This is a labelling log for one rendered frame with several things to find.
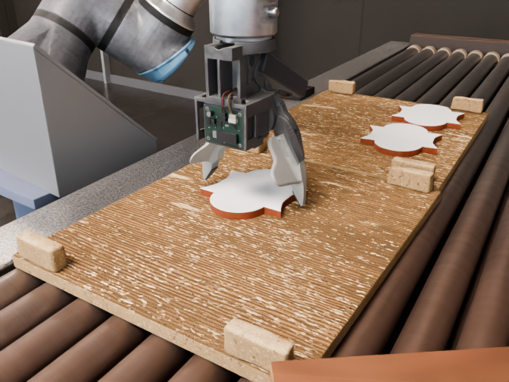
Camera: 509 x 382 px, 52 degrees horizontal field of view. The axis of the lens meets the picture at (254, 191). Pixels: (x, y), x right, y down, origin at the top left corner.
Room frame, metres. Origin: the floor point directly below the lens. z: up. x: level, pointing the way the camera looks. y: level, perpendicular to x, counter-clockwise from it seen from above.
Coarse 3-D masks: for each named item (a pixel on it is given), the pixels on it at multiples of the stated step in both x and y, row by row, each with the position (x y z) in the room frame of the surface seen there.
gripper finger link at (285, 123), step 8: (280, 112) 0.60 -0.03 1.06; (288, 112) 0.60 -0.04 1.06; (280, 120) 0.59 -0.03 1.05; (288, 120) 0.59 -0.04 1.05; (280, 128) 0.59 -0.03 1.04; (288, 128) 0.59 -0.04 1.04; (296, 128) 0.59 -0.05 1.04; (288, 136) 0.59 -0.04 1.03; (296, 136) 0.58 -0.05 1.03; (288, 144) 0.58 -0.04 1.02; (296, 144) 0.59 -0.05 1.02; (296, 152) 0.58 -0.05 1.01; (296, 160) 0.58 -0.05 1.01
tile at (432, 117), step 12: (408, 108) 0.99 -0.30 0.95; (420, 108) 0.99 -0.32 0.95; (432, 108) 0.99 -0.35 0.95; (444, 108) 0.99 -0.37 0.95; (396, 120) 0.94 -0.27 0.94; (408, 120) 0.92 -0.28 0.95; (420, 120) 0.92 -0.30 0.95; (432, 120) 0.92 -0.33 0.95; (444, 120) 0.92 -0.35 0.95; (456, 120) 0.92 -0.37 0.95
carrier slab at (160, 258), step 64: (192, 192) 0.63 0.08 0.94; (320, 192) 0.63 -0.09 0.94; (384, 192) 0.63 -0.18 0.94; (128, 256) 0.47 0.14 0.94; (192, 256) 0.47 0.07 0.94; (256, 256) 0.47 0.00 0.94; (320, 256) 0.47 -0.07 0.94; (384, 256) 0.47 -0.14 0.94; (128, 320) 0.39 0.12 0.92; (192, 320) 0.37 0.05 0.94; (256, 320) 0.37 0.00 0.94; (320, 320) 0.37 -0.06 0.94
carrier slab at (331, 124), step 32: (320, 96) 1.12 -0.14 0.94; (352, 96) 1.12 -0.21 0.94; (320, 128) 0.90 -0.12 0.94; (352, 128) 0.90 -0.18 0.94; (448, 128) 0.90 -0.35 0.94; (480, 128) 0.93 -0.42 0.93; (320, 160) 0.75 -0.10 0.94; (352, 160) 0.75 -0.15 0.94; (384, 160) 0.75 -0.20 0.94; (416, 160) 0.75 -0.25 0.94; (448, 160) 0.75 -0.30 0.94
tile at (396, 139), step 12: (372, 132) 0.85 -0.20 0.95; (384, 132) 0.85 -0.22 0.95; (396, 132) 0.85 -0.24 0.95; (408, 132) 0.85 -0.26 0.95; (420, 132) 0.85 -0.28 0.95; (372, 144) 0.81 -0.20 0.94; (384, 144) 0.79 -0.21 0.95; (396, 144) 0.79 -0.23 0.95; (408, 144) 0.79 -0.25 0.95; (420, 144) 0.79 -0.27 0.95; (432, 144) 0.79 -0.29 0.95; (408, 156) 0.76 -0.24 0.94
